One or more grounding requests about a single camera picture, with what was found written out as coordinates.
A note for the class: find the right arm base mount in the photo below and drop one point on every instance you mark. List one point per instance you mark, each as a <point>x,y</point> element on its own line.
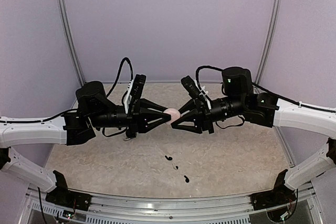
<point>269,199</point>

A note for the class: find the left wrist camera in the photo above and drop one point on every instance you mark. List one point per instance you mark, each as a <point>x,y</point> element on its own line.
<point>134,92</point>

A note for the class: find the pink earbud charging case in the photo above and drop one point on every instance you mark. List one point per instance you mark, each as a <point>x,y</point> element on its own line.
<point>174,113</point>

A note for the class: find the aluminium corner post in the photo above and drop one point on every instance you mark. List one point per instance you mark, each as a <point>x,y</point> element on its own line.
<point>70,41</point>
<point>268,42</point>

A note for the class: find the left aluminium corner post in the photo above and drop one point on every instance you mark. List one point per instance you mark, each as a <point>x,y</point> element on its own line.
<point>70,41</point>

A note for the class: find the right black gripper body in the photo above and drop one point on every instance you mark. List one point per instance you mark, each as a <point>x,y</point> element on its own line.
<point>206,115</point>

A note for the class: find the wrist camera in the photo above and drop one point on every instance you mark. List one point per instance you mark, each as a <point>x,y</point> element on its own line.
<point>196,92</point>
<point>134,92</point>

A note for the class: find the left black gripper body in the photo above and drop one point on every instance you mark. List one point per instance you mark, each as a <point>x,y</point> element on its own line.
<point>133,117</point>

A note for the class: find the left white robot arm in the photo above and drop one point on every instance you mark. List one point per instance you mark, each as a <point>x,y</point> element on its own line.
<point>76,127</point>

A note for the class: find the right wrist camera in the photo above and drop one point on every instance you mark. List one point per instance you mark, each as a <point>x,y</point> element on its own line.
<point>196,92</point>

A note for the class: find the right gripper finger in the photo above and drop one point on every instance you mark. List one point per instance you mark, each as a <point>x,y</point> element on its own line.
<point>189,108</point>
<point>190,121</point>

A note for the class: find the black earbud lower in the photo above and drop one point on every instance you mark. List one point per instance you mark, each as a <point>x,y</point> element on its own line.
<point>187,180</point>

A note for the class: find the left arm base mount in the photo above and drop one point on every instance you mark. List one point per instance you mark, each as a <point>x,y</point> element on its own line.
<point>70,199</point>

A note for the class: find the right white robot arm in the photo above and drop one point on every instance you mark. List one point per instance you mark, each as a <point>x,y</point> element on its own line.
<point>266,109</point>

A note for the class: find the right aluminium corner post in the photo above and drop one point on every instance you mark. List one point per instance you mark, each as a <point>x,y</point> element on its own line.
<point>268,42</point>

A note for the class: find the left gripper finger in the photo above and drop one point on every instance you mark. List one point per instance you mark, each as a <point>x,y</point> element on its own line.
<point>151,108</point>
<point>152,121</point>

